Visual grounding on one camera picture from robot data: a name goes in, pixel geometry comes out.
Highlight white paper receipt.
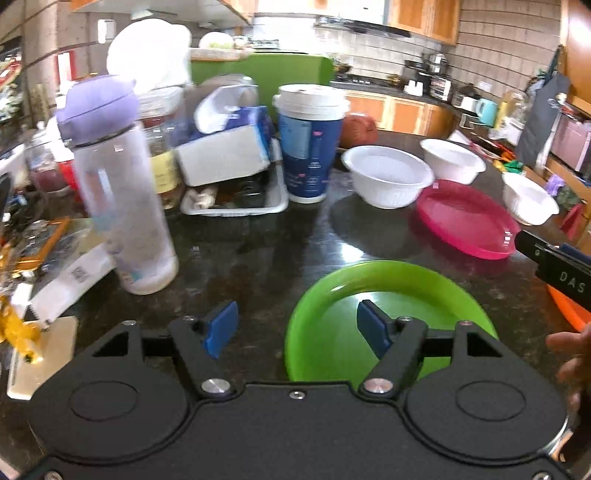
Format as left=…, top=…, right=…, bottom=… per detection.
left=27, top=242, right=117, bottom=325

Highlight green cutting board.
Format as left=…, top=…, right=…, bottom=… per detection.
left=190, top=52, right=334, bottom=125

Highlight beige phone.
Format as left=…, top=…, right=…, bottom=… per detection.
left=6, top=316, right=79, bottom=400

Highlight wooden lower kitchen cabinets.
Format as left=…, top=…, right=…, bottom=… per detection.
left=344, top=89, right=457, bottom=138

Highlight orange plastic plate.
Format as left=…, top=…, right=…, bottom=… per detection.
left=546, top=284, right=591, bottom=332

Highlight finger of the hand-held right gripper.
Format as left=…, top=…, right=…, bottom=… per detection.
left=514, top=228, right=591, bottom=301

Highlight yellow metal stand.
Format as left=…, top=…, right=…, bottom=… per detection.
left=0, top=294, right=48, bottom=366

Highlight black hanging apron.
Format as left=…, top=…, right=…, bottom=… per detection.
left=514, top=73, right=571, bottom=169

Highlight white plastic tray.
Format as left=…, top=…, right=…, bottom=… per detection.
left=180, top=137, right=290, bottom=217

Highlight black coffee machine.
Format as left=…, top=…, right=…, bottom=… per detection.
left=403, top=56, right=450, bottom=95

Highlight pink storage box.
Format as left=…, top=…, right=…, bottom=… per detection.
left=551, top=114, right=591, bottom=172

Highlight pink plastic plate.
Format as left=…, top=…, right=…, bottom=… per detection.
left=412, top=179, right=522, bottom=260

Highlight wooden kitchen cabinets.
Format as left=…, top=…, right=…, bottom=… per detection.
left=344, top=89, right=457, bottom=138
left=387, top=0, right=462, bottom=45

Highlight range hood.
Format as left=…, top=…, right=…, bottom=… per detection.
left=314, top=13, right=413, bottom=38

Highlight teal mug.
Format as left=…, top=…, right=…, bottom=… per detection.
left=475, top=98, right=499, bottom=127

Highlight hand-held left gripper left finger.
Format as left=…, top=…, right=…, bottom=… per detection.
left=91, top=300, right=240, bottom=400

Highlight blue white tissue pack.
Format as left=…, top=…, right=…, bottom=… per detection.
left=175, top=105, right=276, bottom=188

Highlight large white plastic bowl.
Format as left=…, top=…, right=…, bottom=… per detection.
left=342, top=145, right=435, bottom=210

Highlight wooden upper kitchen cabinets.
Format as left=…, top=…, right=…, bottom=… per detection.
left=387, top=0, right=462, bottom=45

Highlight clear water bottle purple lid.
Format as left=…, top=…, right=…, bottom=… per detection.
left=56, top=75, right=180, bottom=296

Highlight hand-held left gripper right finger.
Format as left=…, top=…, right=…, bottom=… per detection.
left=356, top=299, right=504, bottom=398

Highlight clear jar red contents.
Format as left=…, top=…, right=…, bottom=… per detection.
left=27, top=133, right=77, bottom=195

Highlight person's right hand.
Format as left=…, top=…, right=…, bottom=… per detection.
left=545, top=322, right=591, bottom=412

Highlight glass jar yellow label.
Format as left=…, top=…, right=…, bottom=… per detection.
left=137, top=88, right=186, bottom=211

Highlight green plastic plate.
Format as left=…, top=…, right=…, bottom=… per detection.
left=285, top=260, right=500, bottom=384

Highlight blue paper cup white lid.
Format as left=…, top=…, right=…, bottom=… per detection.
left=272, top=83, right=351, bottom=205

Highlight white plastic bag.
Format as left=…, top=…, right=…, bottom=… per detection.
left=106, top=21, right=193, bottom=90

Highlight red apple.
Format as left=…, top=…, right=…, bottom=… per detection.
left=341, top=114, right=379, bottom=149

